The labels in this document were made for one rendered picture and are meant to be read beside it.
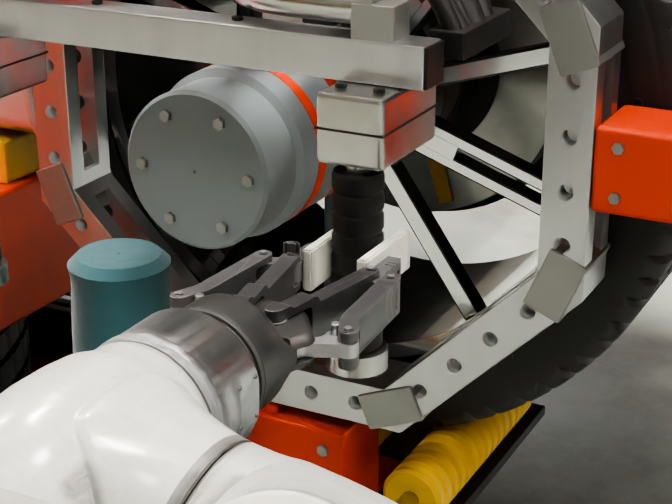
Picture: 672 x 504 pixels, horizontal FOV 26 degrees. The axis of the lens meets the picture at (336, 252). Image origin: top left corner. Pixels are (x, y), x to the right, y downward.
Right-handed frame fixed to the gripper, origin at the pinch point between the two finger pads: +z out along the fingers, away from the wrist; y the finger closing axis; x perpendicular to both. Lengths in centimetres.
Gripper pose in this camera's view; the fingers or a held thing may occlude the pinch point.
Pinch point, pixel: (357, 258)
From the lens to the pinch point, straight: 100.5
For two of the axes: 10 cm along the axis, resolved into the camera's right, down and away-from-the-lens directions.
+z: 4.6, -3.3, 8.3
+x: 0.0, -9.3, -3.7
